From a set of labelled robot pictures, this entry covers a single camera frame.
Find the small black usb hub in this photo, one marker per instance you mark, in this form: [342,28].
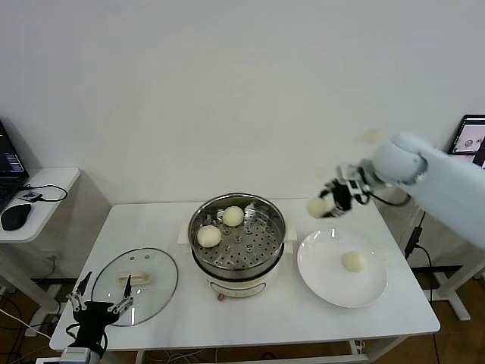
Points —
[29,196]

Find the white table frame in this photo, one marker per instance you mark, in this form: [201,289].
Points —
[358,347]

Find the glass pot lid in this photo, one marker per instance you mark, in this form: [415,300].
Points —
[159,273]

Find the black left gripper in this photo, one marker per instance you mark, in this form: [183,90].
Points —
[92,322]

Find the white side table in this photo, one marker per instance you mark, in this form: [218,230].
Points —
[57,174]
[451,292]

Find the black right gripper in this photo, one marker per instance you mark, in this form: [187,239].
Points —
[341,199]

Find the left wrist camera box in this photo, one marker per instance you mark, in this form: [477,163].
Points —
[76,356]

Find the grey laptop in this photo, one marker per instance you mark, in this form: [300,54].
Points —
[471,132]

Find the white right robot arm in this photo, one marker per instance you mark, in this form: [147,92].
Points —
[447,186]

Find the white steamed baozi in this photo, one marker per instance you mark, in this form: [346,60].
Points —
[232,216]
[208,236]
[354,261]
[316,208]

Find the black computer mouse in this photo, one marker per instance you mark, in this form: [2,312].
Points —
[16,217]

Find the white round plate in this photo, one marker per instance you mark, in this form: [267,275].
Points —
[326,280]

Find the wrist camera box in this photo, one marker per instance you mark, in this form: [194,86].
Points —
[356,187]
[76,356]

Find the white wall socket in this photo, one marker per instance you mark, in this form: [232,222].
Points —
[55,256]

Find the cream electric cooker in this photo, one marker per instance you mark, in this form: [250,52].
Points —
[242,288]

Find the stainless steel steamer basket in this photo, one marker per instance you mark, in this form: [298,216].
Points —
[257,242]

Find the black laptop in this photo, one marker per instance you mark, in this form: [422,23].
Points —
[9,182]

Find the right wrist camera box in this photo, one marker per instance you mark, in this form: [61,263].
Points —
[356,187]

